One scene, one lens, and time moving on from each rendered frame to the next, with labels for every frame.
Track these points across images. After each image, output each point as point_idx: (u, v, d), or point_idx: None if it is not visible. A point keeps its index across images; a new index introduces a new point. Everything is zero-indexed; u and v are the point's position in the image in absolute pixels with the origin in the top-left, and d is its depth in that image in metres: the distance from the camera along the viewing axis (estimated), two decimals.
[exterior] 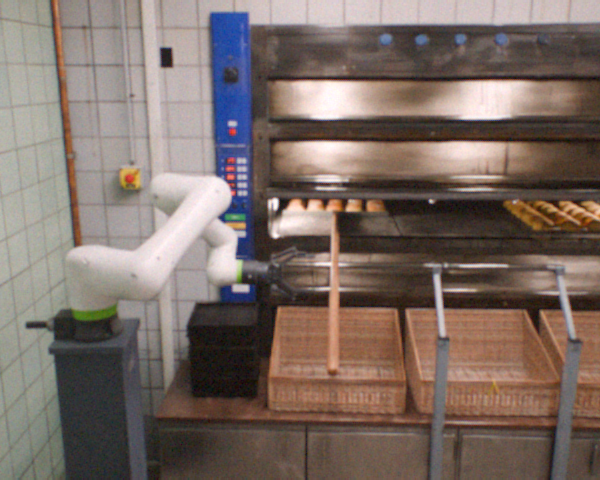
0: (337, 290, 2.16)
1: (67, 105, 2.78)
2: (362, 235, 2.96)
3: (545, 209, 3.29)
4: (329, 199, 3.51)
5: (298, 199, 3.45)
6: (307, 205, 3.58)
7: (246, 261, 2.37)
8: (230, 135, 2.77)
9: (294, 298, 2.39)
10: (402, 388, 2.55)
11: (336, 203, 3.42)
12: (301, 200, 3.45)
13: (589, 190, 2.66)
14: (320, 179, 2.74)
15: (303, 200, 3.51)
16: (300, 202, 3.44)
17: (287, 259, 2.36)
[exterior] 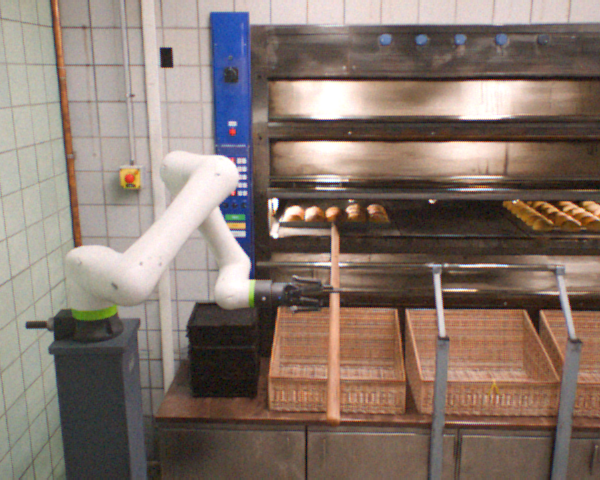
0: (338, 316, 1.91)
1: (67, 105, 2.78)
2: (362, 235, 2.96)
3: (545, 209, 3.29)
4: (329, 209, 3.27)
5: (295, 209, 3.21)
6: (305, 215, 3.34)
7: (259, 281, 2.11)
8: (230, 135, 2.77)
9: (319, 308, 2.12)
10: (402, 388, 2.55)
11: (336, 213, 3.18)
12: (298, 210, 3.21)
13: (589, 190, 2.66)
14: (320, 179, 2.74)
15: (300, 210, 3.27)
16: (297, 212, 3.20)
17: (310, 288, 2.10)
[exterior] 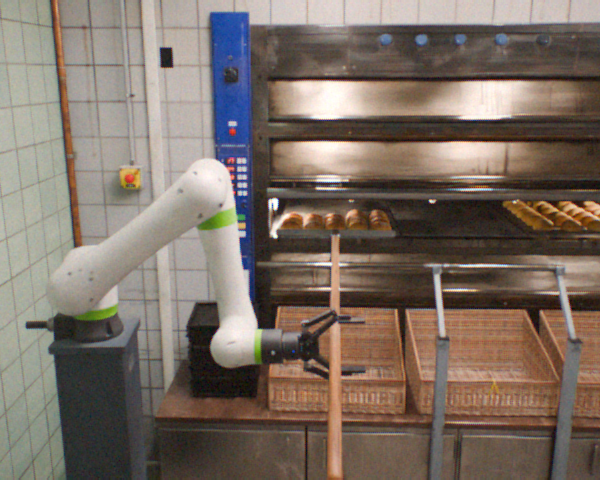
0: (339, 345, 1.77)
1: (67, 105, 2.78)
2: None
3: (545, 209, 3.29)
4: (328, 215, 3.12)
5: (293, 216, 3.06)
6: (303, 221, 3.18)
7: (267, 331, 1.69)
8: (230, 135, 2.77)
9: None
10: (402, 388, 2.55)
11: (336, 220, 3.03)
12: (296, 217, 3.06)
13: (589, 190, 2.66)
14: (320, 179, 2.74)
15: (298, 216, 3.12)
16: (295, 219, 3.04)
17: (325, 326, 1.67)
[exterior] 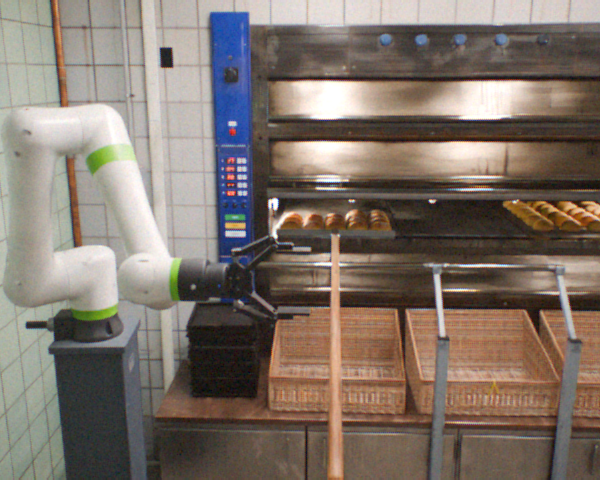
0: (339, 345, 1.77)
1: (67, 105, 2.78)
2: None
3: (545, 209, 3.29)
4: (328, 215, 3.12)
5: (293, 216, 3.06)
6: (303, 221, 3.18)
7: (188, 260, 1.34)
8: (230, 135, 2.77)
9: (273, 324, 1.36)
10: (402, 388, 2.55)
11: (336, 220, 3.03)
12: (296, 217, 3.05)
13: (589, 190, 2.66)
14: (320, 179, 2.74)
15: (298, 216, 3.12)
16: (295, 219, 3.04)
17: (260, 256, 1.32)
